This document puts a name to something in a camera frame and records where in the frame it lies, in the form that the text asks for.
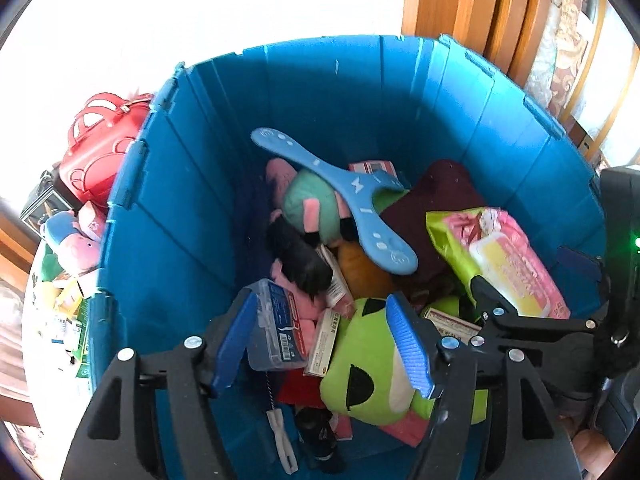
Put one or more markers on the pile of small cartons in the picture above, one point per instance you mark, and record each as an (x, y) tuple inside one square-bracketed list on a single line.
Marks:
[(65, 310)]

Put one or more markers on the white round desktop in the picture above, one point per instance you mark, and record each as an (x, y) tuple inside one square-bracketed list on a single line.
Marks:
[(37, 365)]

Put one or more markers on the pink pig plush blue dress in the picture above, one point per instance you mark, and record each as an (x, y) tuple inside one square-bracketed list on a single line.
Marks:
[(75, 245)]

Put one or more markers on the pink plush teal dress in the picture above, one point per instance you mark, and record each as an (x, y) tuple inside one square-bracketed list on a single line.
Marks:
[(305, 200)]

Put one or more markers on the patterned floral curtain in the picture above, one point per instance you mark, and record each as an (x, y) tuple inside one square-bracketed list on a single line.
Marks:
[(565, 35)]

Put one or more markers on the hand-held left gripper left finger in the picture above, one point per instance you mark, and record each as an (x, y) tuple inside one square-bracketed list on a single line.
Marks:
[(235, 345)]

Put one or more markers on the clear plastic box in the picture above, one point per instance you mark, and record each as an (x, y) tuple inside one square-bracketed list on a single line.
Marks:
[(280, 330)]

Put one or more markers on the pink green wet wipes pack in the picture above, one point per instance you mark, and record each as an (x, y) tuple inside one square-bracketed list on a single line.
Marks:
[(500, 260)]

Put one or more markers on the person's right hand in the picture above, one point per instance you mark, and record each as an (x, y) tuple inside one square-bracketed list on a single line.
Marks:
[(595, 460)]

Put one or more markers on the red cloth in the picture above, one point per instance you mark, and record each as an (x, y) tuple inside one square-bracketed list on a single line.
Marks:
[(300, 390)]

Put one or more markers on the pink flat pack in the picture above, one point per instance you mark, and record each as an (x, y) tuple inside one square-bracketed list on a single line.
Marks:
[(405, 430)]

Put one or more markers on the black picture box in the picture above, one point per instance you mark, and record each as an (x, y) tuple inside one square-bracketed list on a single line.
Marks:
[(45, 205)]

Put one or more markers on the white red medicine box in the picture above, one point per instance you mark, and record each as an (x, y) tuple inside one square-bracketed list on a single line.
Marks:
[(455, 327), (322, 345), (335, 280)]

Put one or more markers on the wooden furniture panel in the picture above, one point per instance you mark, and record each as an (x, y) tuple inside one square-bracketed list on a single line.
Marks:
[(12, 255)]

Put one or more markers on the red handbag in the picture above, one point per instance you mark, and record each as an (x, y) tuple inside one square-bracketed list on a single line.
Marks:
[(100, 150)]

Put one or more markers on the black bottle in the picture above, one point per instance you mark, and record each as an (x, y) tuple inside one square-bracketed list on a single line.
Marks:
[(317, 440)]

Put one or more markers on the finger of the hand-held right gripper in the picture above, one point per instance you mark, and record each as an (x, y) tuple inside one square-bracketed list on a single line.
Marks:
[(575, 260), (540, 327)]

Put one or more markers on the maroon cloth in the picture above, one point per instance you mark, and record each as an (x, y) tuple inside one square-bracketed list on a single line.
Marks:
[(425, 210)]

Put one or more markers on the blue plastic storage bin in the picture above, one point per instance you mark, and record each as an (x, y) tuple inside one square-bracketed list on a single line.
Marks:
[(200, 185)]

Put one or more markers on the wooden door frame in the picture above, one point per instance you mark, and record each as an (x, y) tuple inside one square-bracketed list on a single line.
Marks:
[(450, 0)]

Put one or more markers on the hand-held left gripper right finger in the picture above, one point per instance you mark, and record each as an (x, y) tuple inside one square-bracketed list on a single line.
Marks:
[(410, 350)]

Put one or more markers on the pink red small box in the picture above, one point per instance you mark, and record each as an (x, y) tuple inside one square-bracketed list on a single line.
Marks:
[(375, 167)]

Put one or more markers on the green plush toy black eyes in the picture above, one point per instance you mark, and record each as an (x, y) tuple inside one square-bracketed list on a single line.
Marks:
[(370, 350)]

